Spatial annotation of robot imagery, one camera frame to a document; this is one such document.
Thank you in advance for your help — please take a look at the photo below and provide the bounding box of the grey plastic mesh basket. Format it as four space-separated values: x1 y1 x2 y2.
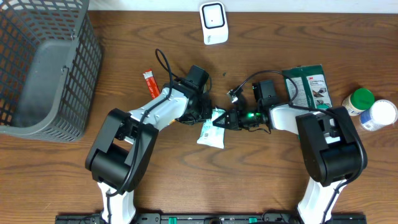
1 0 103 142

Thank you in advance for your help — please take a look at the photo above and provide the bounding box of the green white package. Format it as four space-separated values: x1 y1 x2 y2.
282 64 333 110

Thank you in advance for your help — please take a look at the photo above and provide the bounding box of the green lid jar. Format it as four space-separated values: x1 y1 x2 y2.
342 88 375 116

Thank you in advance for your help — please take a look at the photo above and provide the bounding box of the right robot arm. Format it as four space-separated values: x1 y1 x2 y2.
213 80 367 223

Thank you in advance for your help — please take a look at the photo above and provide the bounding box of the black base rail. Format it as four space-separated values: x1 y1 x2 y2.
55 212 368 224

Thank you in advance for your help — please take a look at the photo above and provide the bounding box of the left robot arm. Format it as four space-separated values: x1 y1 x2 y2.
85 65 211 223

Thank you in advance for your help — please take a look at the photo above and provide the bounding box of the white barcode scanner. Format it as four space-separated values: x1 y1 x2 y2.
199 1 229 45

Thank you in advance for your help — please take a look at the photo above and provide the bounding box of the white jar blue label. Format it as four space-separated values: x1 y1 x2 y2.
360 100 397 131

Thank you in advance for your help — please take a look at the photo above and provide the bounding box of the red white small packet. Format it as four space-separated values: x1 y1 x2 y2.
143 69 160 99

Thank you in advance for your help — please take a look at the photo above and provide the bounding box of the pale green wipes packet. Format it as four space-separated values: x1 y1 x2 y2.
197 108 225 149

